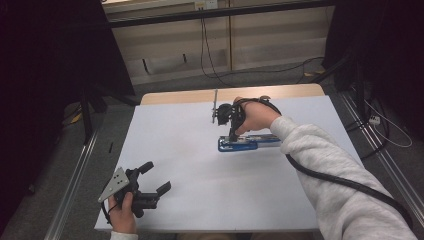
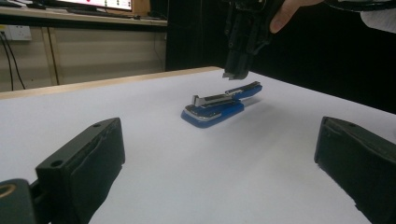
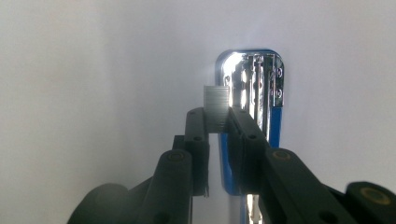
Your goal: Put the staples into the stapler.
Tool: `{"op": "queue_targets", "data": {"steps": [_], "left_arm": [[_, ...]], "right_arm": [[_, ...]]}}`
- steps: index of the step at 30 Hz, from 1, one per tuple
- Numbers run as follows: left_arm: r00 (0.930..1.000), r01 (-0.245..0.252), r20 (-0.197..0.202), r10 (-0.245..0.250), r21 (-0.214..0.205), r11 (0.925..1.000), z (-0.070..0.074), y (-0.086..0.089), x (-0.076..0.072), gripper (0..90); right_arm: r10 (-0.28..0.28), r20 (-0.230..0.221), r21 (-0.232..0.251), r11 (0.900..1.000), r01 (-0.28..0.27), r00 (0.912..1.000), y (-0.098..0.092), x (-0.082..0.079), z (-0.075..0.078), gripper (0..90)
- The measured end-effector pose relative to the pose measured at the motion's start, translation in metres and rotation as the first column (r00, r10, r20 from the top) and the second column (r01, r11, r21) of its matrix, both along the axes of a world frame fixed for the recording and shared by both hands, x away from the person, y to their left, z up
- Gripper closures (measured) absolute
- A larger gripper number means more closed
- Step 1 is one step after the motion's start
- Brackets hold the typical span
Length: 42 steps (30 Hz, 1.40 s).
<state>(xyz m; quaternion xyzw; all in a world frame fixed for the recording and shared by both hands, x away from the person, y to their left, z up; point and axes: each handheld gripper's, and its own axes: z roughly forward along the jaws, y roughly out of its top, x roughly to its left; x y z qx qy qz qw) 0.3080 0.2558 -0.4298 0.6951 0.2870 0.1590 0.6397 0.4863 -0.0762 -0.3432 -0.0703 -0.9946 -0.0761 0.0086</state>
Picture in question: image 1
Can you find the thick black gripper cable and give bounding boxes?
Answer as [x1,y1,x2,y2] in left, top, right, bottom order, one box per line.
[238,95,415,231]

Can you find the person's left hand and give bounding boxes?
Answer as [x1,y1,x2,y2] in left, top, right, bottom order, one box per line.
[107,191,138,235]

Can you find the person's right hand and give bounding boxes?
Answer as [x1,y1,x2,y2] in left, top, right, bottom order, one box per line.
[232,96,283,136]

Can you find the white wall outlet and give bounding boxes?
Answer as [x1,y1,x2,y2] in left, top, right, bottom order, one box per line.
[194,0,219,11]

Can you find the metal floor rail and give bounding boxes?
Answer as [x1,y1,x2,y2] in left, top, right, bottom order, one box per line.
[338,92,424,229]
[43,128,100,240]

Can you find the black stand legs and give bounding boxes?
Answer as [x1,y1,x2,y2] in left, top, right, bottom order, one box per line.
[79,83,142,146]

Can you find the long black floor cable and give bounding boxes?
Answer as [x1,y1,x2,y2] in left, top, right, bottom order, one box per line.
[229,55,326,85]

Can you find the blue stapler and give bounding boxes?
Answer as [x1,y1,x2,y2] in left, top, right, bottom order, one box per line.
[217,133,283,153]

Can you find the black hanging cable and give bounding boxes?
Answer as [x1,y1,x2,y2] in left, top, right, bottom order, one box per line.
[199,17,234,88]

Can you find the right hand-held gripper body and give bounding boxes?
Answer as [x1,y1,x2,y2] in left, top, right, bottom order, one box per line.
[211,88,248,135]

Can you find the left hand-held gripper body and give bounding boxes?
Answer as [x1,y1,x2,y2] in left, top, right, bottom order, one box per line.
[97,166,161,219]

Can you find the white floor cable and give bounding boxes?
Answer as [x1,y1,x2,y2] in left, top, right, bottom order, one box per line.
[363,99,414,149]

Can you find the black horizontal bar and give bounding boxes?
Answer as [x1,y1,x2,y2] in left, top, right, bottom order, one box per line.
[107,0,336,30]

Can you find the thin black hand strap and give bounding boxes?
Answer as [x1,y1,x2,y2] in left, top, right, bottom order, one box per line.
[100,201,119,225]

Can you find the black curtain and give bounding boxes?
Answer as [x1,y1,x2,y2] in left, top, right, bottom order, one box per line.
[322,0,424,134]
[0,0,136,231]

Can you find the white table cover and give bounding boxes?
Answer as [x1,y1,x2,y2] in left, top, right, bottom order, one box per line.
[93,95,365,234]

